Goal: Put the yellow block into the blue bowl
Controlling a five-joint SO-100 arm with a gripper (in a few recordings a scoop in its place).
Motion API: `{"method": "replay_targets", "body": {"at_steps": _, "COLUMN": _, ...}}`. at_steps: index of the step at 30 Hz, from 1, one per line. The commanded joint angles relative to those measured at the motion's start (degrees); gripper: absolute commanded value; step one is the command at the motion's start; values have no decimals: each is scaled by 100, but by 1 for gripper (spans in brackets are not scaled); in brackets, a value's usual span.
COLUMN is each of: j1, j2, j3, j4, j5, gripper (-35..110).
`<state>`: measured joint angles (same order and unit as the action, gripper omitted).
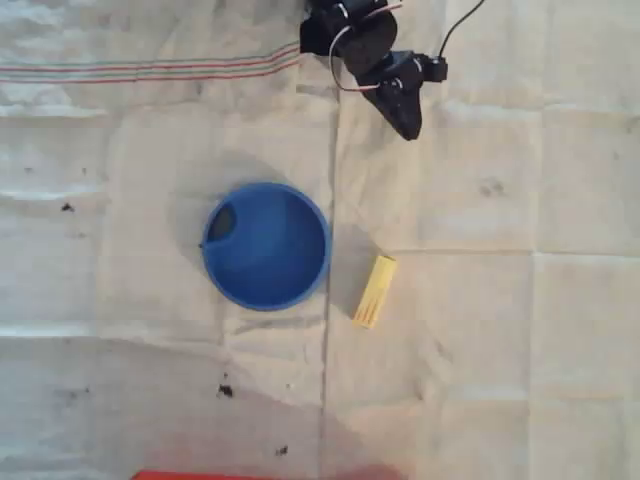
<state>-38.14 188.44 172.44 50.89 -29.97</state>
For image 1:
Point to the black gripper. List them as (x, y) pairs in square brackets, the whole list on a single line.
[(400, 106)]

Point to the yellow rectangular block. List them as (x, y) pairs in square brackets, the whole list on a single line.
[(375, 292)]

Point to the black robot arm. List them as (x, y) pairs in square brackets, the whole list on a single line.
[(367, 35)]

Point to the blue round bowl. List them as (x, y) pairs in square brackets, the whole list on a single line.
[(270, 250)]

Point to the white creased cloth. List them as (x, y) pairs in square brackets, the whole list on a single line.
[(500, 325)]

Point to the red flat object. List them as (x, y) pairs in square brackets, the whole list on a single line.
[(250, 475)]

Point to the small black gripper camera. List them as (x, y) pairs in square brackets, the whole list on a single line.
[(436, 70)]

